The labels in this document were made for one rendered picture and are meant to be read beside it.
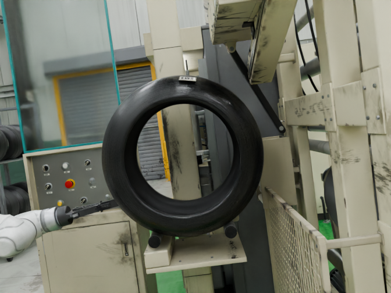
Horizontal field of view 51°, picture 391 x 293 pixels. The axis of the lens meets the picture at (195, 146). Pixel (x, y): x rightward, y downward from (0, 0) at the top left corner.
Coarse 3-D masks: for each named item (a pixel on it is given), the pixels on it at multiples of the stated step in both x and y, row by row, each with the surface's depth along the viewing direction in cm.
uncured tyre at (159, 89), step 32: (128, 96) 149; (160, 96) 142; (192, 96) 142; (224, 96) 143; (128, 128) 143; (256, 128) 146; (128, 160) 172; (256, 160) 144; (128, 192) 144; (224, 192) 172; (160, 224) 145; (192, 224) 145; (224, 224) 148
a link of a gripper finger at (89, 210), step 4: (88, 208) 153; (92, 208) 153; (72, 212) 152; (76, 212) 152; (80, 212) 152; (84, 212) 153; (88, 212) 153; (92, 212) 153; (76, 216) 152; (80, 216) 152
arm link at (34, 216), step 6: (36, 210) 157; (18, 216) 154; (24, 216) 152; (30, 216) 152; (36, 216) 154; (36, 222) 152; (36, 228) 151; (42, 228) 154; (36, 234) 151; (42, 234) 157
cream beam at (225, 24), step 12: (216, 0) 119; (228, 0) 118; (240, 0) 118; (252, 0) 118; (216, 12) 129; (228, 12) 128; (240, 12) 130; (252, 12) 131; (216, 24) 142; (228, 24) 145; (240, 24) 147; (216, 36) 162; (228, 36) 164; (240, 36) 168
